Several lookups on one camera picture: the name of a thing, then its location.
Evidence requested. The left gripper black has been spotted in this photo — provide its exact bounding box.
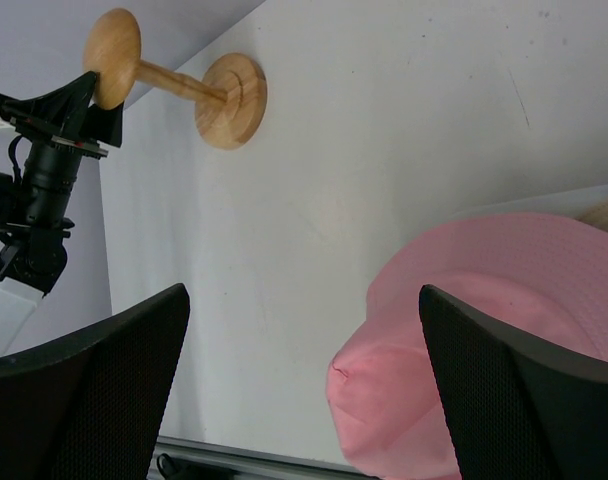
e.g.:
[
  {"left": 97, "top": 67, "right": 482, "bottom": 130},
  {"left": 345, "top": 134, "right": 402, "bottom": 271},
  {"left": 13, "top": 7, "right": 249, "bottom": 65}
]
[{"left": 0, "top": 72, "right": 124, "bottom": 228}]

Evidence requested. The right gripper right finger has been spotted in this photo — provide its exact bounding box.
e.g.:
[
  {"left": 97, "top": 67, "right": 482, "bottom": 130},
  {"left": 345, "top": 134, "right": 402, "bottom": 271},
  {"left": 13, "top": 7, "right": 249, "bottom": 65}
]
[{"left": 419, "top": 285, "right": 608, "bottom": 479}]

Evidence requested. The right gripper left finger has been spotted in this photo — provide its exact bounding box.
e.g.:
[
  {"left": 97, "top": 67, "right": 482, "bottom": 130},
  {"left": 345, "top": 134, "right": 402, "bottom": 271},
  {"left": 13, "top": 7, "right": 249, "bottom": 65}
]
[{"left": 0, "top": 284, "right": 190, "bottom": 479}]

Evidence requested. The pink bucket hat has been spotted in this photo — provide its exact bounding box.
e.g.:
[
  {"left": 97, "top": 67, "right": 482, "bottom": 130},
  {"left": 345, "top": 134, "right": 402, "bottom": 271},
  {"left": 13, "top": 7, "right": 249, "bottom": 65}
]
[{"left": 326, "top": 213, "right": 608, "bottom": 479}]

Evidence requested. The wooden hat stand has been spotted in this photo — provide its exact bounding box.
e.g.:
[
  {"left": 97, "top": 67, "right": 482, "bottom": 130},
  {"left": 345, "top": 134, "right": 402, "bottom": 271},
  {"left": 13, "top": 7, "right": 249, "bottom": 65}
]
[{"left": 83, "top": 8, "right": 268, "bottom": 150}]

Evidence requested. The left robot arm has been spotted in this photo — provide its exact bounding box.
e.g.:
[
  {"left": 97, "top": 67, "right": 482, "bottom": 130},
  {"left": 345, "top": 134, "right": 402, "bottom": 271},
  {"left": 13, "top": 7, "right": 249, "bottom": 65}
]
[{"left": 0, "top": 72, "right": 123, "bottom": 357}]

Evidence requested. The aluminium mounting rail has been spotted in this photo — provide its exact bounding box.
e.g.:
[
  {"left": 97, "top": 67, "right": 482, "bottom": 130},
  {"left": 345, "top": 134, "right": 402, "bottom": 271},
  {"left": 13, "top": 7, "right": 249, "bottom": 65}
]
[{"left": 148, "top": 436, "right": 368, "bottom": 479}]

